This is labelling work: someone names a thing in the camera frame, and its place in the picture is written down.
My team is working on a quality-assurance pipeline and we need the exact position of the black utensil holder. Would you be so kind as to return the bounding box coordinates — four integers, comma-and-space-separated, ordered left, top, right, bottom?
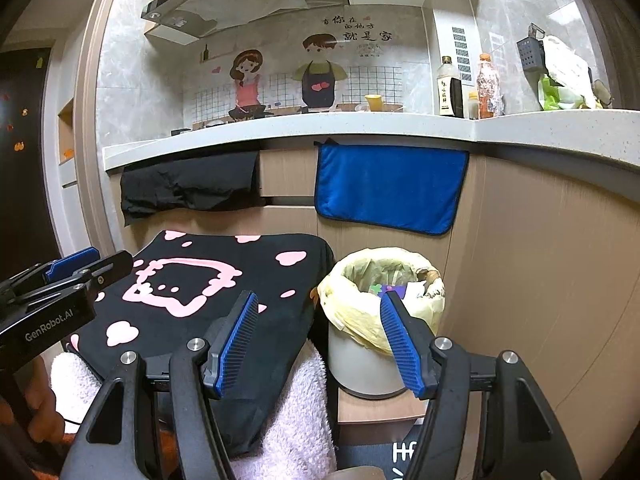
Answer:
516, 24, 546, 72

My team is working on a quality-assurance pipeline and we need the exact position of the dark sauce bottle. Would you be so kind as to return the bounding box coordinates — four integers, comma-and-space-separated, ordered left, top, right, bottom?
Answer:
438, 56, 463, 117

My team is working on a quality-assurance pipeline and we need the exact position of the white fluffy towel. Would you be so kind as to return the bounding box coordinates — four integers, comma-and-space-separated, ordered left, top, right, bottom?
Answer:
50, 345, 336, 480

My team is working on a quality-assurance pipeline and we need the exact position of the cartoon wall poster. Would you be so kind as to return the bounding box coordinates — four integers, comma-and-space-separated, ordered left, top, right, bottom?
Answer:
182, 5, 426, 128

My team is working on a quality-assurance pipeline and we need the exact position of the wooden stand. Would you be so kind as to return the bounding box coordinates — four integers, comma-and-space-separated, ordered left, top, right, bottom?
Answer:
337, 385, 431, 426

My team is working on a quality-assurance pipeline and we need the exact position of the black floor mat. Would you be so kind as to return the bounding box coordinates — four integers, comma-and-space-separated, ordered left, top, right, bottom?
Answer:
340, 425, 431, 480

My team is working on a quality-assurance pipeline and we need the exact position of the white plastic bag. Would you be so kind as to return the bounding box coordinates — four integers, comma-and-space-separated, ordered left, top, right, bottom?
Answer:
542, 35, 596, 106

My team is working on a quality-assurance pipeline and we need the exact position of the white vented column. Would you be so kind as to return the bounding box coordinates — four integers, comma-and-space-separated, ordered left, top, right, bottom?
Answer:
422, 0, 483, 116

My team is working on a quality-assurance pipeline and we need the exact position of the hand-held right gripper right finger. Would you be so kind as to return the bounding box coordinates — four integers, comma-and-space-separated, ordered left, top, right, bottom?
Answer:
379, 291, 583, 480

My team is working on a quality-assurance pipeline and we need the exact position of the black door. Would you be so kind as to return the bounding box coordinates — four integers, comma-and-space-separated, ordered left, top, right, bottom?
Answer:
0, 47, 66, 271

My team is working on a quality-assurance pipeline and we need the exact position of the grey kitchen counter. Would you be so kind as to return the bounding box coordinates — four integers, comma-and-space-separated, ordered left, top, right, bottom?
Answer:
102, 107, 640, 173

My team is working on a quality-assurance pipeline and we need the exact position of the person's left hand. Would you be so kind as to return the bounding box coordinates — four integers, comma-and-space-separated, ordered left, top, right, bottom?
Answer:
22, 360, 68, 443

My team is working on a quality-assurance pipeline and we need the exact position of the blue towel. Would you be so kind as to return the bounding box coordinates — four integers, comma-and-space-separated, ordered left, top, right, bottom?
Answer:
314, 139, 471, 237

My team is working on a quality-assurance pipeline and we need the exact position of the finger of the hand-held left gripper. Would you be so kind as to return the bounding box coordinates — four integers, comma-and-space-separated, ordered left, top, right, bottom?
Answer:
0, 247, 101, 293
0, 250, 135, 323

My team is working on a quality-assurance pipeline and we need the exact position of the green plastic bag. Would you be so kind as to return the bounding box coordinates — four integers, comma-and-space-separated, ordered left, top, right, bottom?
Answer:
537, 74, 583, 111

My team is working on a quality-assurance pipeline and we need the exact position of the orange-capped plastic bottle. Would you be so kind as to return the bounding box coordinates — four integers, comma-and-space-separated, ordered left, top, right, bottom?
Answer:
476, 54, 502, 120

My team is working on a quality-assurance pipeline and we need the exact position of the white trash bin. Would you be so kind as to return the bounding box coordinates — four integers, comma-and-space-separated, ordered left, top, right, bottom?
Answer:
327, 327, 426, 401

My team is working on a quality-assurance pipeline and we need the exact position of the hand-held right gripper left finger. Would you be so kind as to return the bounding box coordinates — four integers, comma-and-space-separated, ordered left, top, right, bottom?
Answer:
59, 290, 261, 480

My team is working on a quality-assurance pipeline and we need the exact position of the black cloth with pink print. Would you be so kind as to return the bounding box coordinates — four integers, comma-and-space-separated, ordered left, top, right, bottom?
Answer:
62, 230, 335, 456

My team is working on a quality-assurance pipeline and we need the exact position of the black hanging cloth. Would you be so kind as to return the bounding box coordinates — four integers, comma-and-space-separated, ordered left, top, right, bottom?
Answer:
120, 150, 266, 226

